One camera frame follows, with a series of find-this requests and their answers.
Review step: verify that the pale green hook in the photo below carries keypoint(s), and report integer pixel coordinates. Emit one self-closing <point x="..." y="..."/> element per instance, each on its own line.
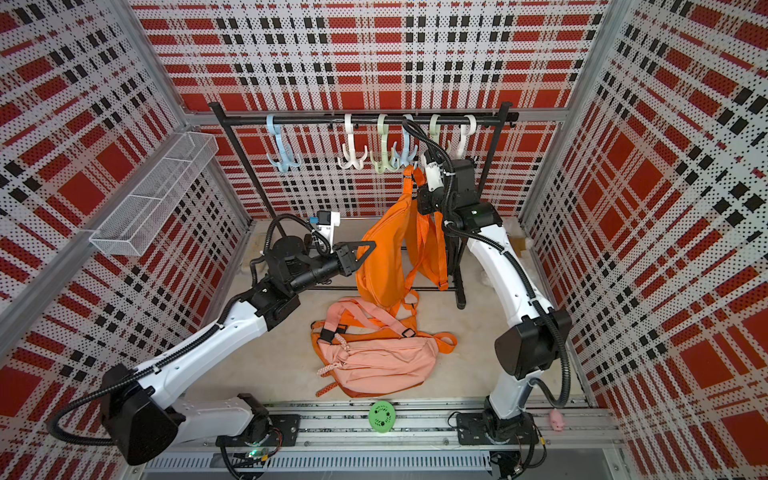
<point x="435" y="132"/>

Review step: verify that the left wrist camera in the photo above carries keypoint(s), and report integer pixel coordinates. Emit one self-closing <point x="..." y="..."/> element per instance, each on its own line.
<point x="325" y="222"/>

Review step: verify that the orange sling bag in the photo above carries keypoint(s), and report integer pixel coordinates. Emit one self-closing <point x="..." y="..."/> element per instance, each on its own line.
<point x="427" y="246"/>
<point x="381" y="279"/>

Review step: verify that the white hook far right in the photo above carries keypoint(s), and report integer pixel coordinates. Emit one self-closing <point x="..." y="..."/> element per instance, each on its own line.
<point x="466" y="131"/>

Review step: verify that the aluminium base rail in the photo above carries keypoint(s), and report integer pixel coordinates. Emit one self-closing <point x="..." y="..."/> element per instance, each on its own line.
<point x="436" y="438"/>

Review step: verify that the black metal clothes rack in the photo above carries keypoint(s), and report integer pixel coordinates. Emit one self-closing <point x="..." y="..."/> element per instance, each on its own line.
<point x="455" y="247"/>

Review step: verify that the white hook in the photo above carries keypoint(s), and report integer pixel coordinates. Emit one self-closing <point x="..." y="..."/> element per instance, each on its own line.
<point x="349" y="158"/>
<point x="466" y="131"/>

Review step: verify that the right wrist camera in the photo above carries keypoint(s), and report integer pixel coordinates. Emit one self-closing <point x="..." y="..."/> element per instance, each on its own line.
<point x="432" y="171"/>

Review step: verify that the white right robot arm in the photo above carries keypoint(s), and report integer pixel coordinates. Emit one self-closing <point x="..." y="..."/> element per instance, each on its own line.
<point x="532" y="352"/>

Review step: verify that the light green hook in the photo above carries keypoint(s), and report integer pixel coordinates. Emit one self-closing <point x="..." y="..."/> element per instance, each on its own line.
<point x="383" y="163"/>

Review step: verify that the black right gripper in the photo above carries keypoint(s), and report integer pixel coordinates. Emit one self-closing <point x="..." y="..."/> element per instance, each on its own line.
<point x="423" y="195"/>

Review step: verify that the pink sling bag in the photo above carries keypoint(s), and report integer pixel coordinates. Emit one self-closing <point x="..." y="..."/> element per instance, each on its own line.
<point x="378" y="354"/>

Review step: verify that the light blue hook far left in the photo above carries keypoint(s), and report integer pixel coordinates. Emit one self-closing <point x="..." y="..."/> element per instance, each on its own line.
<point x="287" y="159"/>

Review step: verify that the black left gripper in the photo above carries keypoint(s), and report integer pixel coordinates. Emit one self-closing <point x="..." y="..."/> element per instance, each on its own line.
<point x="346" y="258"/>

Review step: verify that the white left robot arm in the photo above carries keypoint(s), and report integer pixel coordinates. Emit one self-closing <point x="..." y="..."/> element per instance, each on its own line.
<point x="139" y="410"/>

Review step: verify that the white wire basket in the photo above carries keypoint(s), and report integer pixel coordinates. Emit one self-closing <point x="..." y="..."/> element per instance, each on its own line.
<point x="134" y="224"/>

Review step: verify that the small pink toy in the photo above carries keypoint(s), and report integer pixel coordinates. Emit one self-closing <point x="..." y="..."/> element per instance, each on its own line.
<point x="556" y="420"/>

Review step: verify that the green round disc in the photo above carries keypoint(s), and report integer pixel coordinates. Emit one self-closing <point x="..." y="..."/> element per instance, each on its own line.
<point x="382" y="416"/>

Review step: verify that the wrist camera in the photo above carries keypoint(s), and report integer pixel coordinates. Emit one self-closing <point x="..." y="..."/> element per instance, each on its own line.
<point x="432" y="171"/>
<point x="325" y="222"/>

